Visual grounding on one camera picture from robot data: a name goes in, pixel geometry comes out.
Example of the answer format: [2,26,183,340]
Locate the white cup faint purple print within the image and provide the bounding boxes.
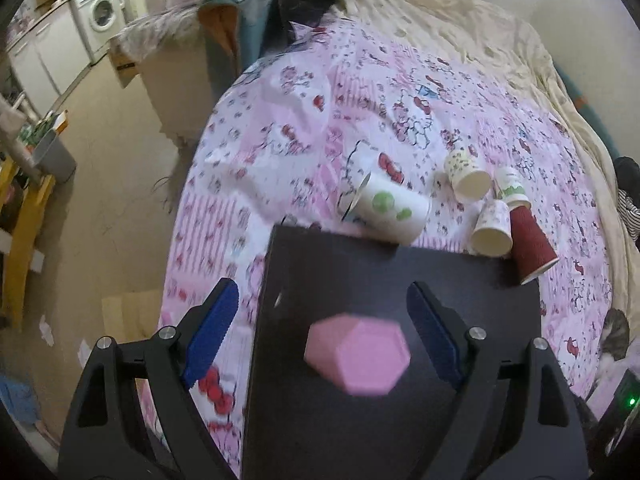
[470,200,515,257]

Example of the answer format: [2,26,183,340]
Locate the yellow wooden stool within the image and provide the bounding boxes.
[0,155,56,331]

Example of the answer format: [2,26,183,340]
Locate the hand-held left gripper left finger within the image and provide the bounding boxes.
[57,277,241,480]

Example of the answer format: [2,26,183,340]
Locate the red ribbed paper cup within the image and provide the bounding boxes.
[507,205,560,283]

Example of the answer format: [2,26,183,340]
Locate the white washing machine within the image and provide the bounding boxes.
[70,0,128,63]

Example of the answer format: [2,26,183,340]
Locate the cream cartoon print paper cup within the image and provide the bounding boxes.
[444,144,492,200]

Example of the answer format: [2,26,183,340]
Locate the dark striped clothing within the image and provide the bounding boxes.
[614,156,640,243]

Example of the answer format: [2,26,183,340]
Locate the small white cup green band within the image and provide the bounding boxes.
[494,166,532,208]

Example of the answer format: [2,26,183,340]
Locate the cream duvet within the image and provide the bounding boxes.
[335,0,640,321]

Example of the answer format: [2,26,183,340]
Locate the white kitchen cabinets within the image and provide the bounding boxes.
[7,7,91,116]

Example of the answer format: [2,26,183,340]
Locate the pink hexagonal cup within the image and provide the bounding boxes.
[304,314,412,397]

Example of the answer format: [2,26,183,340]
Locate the white cup green fruit print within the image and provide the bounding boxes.
[340,171,432,247]

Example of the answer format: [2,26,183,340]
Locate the teal and orange blanket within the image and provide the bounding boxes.
[197,0,273,91]

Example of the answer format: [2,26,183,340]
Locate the cardboard box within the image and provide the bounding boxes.
[110,35,143,88]

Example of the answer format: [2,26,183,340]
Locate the fluffy pink grey blanket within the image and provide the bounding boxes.
[117,2,203,58]

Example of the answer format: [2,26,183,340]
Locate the black board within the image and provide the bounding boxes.
[240,224,546,480]

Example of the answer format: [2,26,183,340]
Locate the grey bin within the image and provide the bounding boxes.
[32,130,78,183]

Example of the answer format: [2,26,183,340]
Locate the tabby cat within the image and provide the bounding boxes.
[599,307,632,362]

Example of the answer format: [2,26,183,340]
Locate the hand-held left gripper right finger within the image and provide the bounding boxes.
[406,281,591,480]

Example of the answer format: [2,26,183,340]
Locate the white bedside cabinet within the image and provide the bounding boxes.
[140,42,213,148]

